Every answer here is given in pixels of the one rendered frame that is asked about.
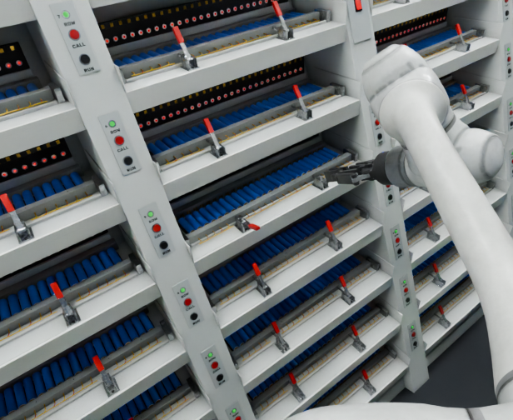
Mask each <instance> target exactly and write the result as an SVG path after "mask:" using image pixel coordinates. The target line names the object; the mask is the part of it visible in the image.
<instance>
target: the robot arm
mask: <svg viewBox="0 0 513 420"><path fill-rule="evenodd" d="M361 80H362V86H363V89H364V93H365V95H366V98H367V100H368V102H369V103H370V107H371V110H372V112H373V113H374V115H375V117H376V119H377V120H378V122H379V123H380V125H381V126H382V127H383V129H384V131H385V132H386V133H387V134H388V135H389V136H390V137H391V138H394V139H395V140H397V141H398V143H399V144H400V146H395V147H393V148H392V149H391V150H390V151H385V152H381V153H379V154H378V155H377V156H376V158H375V159H372V160H367V161H364V162H357V163H356V165H351V166H349V167H348V166H345V167H334V168H331V169H329V171H325V172H324V175H325V177H326V181H327V182H328V183H330V182H337V183H338V184H353V185H354V186H358V185H359V184H360V182H361V180H362V181H365V180H370V181H374V180H377V181H378V182H379V183H380V184H383V185H394V186H396V187H399V188H409V187H426V188H427V190H428V192H429V194H430V195H431V198H432V200H433V202H434V204H435V205H436V208H437V210H438V212H439V214H440V215H441V218H442V220H443V223H444V224H445V226H446V229H447V231H448V233H449V234H450V236H451V239H452V241H453V243H454V244H455V246H456V249H457V251H458V253H459V254H460V256H461V259H462V261H463V263H464V265H465V267H466V270H467V272H468V273H469V275H470V277H471V281H472V282H473V284H474V287H475V289H476V292H477V295H478V297H479V299H480V302H481V306H482V309H483V313H484V315H485V319H486V326H487V332H488V337H489V343H490V349H491V360H492V368H493V378H494V387H495V394H496V400H497V403H498V405H493V406H488V407H474V408H457V407H439V406H434V405H429V404H423V403H407V402H370V403H353V404H342V405H333V406H325V407H317V408H313V409H310V410H307V411H305V412H300V413H298V414H296V415H293V416H291V417H289V418H287V419H284V420H513V240H512V238H511V236H510V234H509V233H508V232H507V230H506V228H505V227H504V225H503V223H502V222H501V220H500V219H499V217H498V216H497V214H496V212H495V210H494V209H493V207H492V206H491V205H490V203H489V201H488V200H487V198H486V196H485V194H484V193H483V192H482V191H481V188H480V187H479V185H478V184H479V183H484V182H487V181H489V180H491V179H492V178H493V177H494V176H495V175H496V174H497V173H498V172H499V171H500V169H501V167H502V165H503V162H504V148H503V143H502V141H501V139H500V138H499V137H498V136H497V135H496V134H494V133H492V132H488V131H486V130H483V129H479V128H469V127H468V126H467V125H465V124H464V123H463V122H462V121H461V120H460V119H459V118H458V117H457V116H456V115H455V114H454V113H453V111H452V109H451V106H450V100H449V98H448V95H447V93H446V90H445V89H444V87H443V85H442V84H441V81H440V80H439V78H438V77H437V76H436V74H435V73H434V71H433V70H432V69H431V68H430V67H429V66H428V64H427V63H426V61H425V60H424V59H423V58H422V56H420V55H419V54H418V53H417V52H415V51H414V50H413V49H411V48H409V47H407V46H406V45H397V44H393V45H390V46H389V47H387V48H385V49H384V50H383V51H381V52H379V53H378V54H377V55H375V57H373V58H372V59H371V60H369V61H368V62H367V63H366V64H365V66H364V68H363V73H362V75H361Z"/></svg>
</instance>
